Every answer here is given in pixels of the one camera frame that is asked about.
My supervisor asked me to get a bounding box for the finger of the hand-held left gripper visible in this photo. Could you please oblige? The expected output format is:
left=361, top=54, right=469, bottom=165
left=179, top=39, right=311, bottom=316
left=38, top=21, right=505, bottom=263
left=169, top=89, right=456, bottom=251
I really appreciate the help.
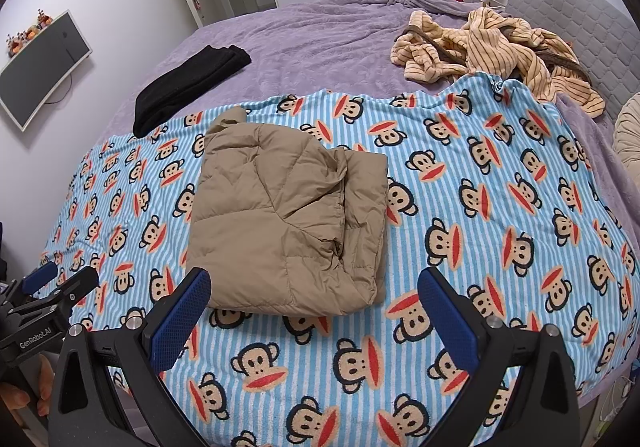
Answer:
left=9, top=265, right=101, bottom=324
left=21, top=260, right=59, bottom=296

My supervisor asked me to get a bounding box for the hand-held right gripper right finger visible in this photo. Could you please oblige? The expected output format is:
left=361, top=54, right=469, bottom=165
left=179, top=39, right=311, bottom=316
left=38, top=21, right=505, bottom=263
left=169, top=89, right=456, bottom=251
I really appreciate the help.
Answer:
left=416, top=267, right=583, bottom=447

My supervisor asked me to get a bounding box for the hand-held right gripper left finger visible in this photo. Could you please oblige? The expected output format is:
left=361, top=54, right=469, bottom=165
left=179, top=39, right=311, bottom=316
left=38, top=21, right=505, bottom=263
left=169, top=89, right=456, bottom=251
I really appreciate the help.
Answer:
left=47, top=267, right=213, bottom=447

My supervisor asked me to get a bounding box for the beige puffer jacket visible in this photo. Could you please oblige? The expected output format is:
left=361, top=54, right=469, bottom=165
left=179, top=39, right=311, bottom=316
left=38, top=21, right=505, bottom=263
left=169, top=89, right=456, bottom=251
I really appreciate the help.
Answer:
left=186, top=108, right=390, bottom=318

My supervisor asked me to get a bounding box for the person's left hand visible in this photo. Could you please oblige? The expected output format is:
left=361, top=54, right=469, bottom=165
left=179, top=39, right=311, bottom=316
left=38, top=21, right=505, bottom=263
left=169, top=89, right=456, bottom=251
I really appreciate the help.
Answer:
left=0, top=354, right=55, bottom=428

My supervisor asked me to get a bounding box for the blue striped monkey print blanket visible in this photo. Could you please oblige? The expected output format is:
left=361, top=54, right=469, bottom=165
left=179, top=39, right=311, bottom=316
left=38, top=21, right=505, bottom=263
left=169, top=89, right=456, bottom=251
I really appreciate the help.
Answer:
left=37, top=77, right=640, bottom=447

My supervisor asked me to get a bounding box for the black folded garment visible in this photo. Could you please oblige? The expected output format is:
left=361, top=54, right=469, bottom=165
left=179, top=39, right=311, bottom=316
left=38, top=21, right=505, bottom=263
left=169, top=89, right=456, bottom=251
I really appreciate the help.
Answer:
left=132, top=44, right=252, bottom=138

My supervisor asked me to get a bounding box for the beige round cushion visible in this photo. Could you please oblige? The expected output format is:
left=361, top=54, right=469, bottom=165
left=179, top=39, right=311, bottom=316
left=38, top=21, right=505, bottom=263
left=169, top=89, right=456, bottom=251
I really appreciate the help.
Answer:
left=614, top=92, right=640, bottom=178

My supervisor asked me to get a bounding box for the beige striped fleece garment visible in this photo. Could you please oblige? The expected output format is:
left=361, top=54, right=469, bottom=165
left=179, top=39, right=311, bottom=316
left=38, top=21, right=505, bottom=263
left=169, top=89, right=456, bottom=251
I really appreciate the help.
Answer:
left=390, top=7, right=607, bottom=118

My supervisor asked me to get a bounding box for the purple bedspread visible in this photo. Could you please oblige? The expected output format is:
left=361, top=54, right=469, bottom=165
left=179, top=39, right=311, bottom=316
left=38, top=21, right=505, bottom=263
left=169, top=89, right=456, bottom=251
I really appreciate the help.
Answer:
left=107, top=0, right=640, bottom=253

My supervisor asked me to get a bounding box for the grey quilted headboard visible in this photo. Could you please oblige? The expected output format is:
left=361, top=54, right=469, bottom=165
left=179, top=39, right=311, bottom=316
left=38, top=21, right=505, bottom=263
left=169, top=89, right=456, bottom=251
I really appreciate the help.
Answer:
left=505, top=0, right=640, bottom=128

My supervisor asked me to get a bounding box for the white framed wall monitor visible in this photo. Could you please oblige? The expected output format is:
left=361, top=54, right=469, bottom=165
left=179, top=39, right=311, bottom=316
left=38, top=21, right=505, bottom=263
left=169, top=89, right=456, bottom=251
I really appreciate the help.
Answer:
left=0, top=9, right=94, bottom=132

